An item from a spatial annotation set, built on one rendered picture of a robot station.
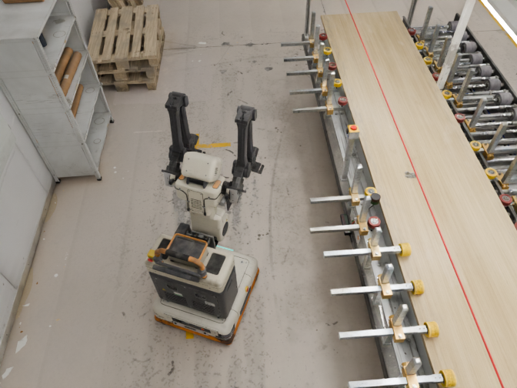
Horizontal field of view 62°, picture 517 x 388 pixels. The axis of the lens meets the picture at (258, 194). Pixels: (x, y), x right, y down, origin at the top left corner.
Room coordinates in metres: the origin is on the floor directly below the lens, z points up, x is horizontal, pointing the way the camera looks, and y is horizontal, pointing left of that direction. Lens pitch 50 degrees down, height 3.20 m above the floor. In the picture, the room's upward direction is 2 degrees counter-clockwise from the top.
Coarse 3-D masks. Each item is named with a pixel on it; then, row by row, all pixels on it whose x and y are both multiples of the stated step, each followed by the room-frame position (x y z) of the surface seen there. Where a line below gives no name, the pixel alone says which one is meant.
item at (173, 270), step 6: (156, 258) 1.41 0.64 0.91; (162, 264) 1.37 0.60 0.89; (168, 264) 1.37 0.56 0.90; (162, 270) 1.30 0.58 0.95; (168, 270) 1.30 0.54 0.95; (174, 270) 1.30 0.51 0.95; (180, 270) 1.33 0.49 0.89; (186, 270) 1.32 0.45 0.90; (198, 270) 1.31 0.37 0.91; (204, 270) 1.31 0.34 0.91; (180, 276) 1.26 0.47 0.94; (186, 276) 1.25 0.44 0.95; (192, 276) 1.26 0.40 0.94; (198, 276) 1.28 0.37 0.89; (198, 282) 1.30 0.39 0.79
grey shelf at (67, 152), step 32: (64, 0) 3.78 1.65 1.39; (0, 32) 2.98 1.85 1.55; (32, 32) 2.96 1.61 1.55; (64, 32) 3.48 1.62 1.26; (0, 64) 2.88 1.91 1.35; (32, 64) 2.89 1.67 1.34; (32, 96) 2.88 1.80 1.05; (64, 96) 2.91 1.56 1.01; (96, 96) 3.57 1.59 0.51; (32, 128) 2.88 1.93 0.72; (64, 128) 2.89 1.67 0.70; (96, 128) 3.52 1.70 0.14; (64, 160) 2.88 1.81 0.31; (96, 160) 3.04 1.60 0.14
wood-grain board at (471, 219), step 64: (384, 64) 3.37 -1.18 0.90; (384, 128) 2.52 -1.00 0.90; (448, 128) 2.50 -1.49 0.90; (384, 192) 1.87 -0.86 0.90; (448, 192) 1.85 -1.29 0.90; (448, 256) 1.35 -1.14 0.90; (512, 256) 1.34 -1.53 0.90; (448, 320) 0.95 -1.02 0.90; (512, 320) 0.94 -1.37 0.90; (512, 384) 0.61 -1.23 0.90
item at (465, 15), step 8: (472, 0) 3.02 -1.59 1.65; (464, 8) 3.05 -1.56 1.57; (472, 8) 3.02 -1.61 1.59; (464, 16) 3.02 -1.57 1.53; (464, 24) 3.02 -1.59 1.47; (456, 32) 3.04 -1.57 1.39; (456, 40) 3.02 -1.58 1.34; (456, 48) 3.02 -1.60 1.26; (448, 56) 3.03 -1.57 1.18; (448, 64) 3.02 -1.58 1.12; (448, 72) 3.02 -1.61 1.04; (440, 80) 3.02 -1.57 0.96; (440, 88) 3.02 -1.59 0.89
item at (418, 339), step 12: (336, 72) 3.56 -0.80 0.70; (348, 108) 3.01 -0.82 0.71; (348, 120) 2.95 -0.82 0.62; (360, 144) 2.53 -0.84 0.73; (360, 156) 2.47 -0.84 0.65; (384, 228) 1.73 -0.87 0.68; (396, 264) 1.43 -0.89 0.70; (396, 276) 1.37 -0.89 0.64; (408, 300) 1.17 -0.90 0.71; (408, 312) 1.12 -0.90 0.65; (420, 336) 0.94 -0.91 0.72; (420, 348) 0.89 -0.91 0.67; (432, 384) 0.68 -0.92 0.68
